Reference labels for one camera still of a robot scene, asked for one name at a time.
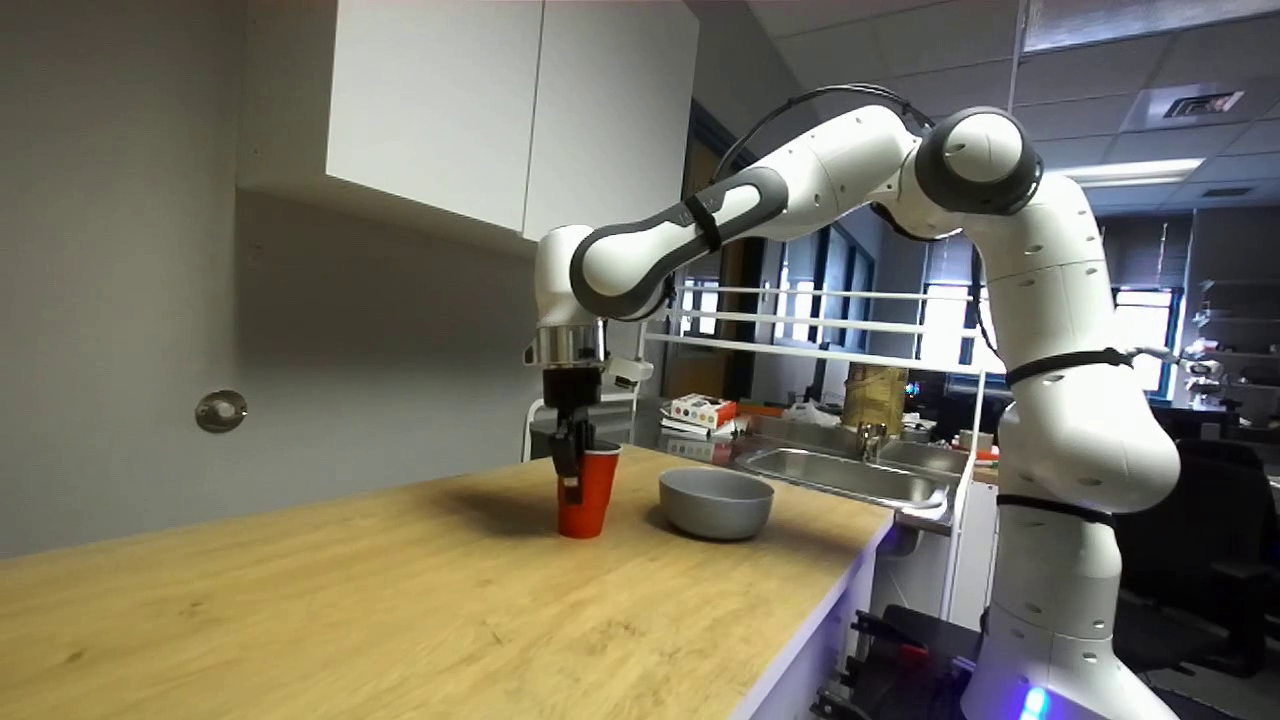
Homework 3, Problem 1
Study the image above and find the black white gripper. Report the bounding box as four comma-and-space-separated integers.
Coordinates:
537, 320, 613, 507

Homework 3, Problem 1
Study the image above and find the red plastic cup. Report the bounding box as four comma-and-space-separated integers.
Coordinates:
553, 443, 624, 545

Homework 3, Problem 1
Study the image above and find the gray bowl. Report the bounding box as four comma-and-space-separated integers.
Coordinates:
654, 466, 777, 545

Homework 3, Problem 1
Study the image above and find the red and white box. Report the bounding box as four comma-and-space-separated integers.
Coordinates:
661, 388, 745, 438

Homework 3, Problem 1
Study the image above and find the dark framed door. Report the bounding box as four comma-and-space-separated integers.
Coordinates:
661, 101, 777, 398

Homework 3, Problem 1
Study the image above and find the stainless steel sink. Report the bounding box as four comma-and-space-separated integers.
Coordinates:
739, 443, 960, 525

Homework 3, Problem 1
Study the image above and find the metal sink faucet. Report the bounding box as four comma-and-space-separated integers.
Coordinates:
838, 413, 911, 463

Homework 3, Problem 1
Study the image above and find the black equipment under table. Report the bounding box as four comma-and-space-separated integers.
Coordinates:
811, 601, 993, 720

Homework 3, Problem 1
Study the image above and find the rectangular ceiling light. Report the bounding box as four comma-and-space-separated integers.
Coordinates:
1060, 154, 1207, 191

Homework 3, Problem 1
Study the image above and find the ceiling air vent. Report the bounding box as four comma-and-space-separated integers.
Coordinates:
1118, 80, 1255, 137

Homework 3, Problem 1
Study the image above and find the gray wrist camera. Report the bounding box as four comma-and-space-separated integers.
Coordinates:
524, 394, 633, 463

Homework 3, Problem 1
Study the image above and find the white wire rack frame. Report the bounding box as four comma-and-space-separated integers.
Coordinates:
520, 277, 993, 614

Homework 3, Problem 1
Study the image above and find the white wall cabinet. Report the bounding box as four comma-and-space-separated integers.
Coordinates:
237, 0, 703, 281

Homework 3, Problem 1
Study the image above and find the round metal wall fitting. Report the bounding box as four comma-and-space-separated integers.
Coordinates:
191, 385, 251, 435

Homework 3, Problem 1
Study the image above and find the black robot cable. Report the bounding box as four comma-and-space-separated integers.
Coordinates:
711, 80, 1152, 391

